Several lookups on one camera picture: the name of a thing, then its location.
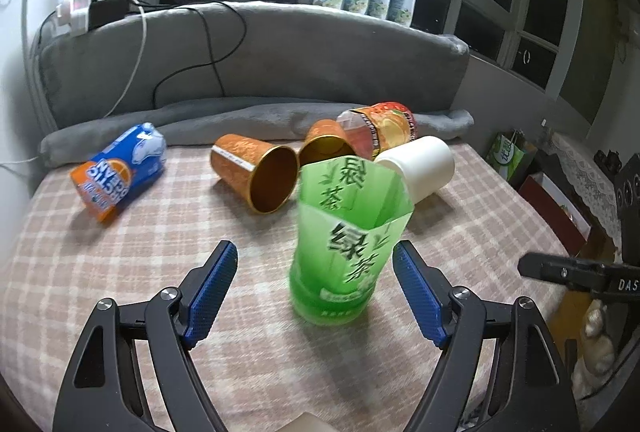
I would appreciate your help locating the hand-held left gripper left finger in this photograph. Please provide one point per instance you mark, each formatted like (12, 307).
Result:
(210, 294)

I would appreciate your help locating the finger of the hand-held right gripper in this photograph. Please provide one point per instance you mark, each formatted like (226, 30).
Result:
(575, 273)

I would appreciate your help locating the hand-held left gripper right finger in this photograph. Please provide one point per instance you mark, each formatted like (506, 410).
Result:
(417, 297)

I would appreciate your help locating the green cut-bottle cup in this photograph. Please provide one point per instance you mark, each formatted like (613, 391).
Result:
(345, 262)

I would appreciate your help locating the white cup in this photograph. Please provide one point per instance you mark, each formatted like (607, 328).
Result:
(425, 167)

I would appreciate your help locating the large orange paper cup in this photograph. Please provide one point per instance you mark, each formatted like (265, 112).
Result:
(235, 162)

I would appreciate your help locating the blue and orange cup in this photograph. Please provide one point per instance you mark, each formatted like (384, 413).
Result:
(115, 172)

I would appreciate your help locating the clear cup with orange label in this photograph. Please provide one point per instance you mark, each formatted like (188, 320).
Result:
(390, 127)

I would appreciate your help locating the small orange paper cup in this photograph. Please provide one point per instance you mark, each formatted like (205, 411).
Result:
(320, 137)

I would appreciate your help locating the person's right hand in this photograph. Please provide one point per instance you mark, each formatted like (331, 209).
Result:
(596, 337)

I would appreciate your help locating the white lace cloth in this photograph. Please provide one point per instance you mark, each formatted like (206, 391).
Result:
(585, 177)

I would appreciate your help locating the red box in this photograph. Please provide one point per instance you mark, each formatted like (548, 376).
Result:
(555, 212)

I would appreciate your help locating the green shopping bag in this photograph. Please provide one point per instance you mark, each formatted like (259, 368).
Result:
(505, 157)

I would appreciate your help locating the white paper sheet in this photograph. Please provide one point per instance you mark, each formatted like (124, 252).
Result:
(307, 424)

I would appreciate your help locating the rolled grey blanket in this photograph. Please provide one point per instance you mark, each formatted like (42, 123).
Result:
(200, 117)

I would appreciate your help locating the grey backrest cushion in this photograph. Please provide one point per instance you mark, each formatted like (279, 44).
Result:
(300, 57)

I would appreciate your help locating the black power adapter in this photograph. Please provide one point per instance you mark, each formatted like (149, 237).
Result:
(107, 12)

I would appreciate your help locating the white power strip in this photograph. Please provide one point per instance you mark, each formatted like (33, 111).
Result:
(72, 12)

